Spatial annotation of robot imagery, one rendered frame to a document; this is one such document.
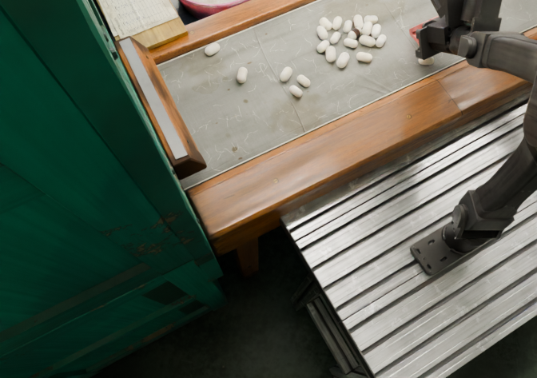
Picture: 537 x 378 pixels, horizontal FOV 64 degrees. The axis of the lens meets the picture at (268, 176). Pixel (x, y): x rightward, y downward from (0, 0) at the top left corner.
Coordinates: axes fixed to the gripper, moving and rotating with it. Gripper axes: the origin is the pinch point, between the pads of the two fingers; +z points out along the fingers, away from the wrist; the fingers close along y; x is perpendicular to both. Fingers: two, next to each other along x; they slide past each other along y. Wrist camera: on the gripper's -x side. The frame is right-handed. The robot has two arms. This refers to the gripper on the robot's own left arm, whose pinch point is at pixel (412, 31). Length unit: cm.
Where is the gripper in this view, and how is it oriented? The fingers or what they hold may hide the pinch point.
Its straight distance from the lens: 107.9
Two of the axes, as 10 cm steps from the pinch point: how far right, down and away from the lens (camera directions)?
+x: 2.8, 8.1, 5.1
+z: -3.7, -4.0, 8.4
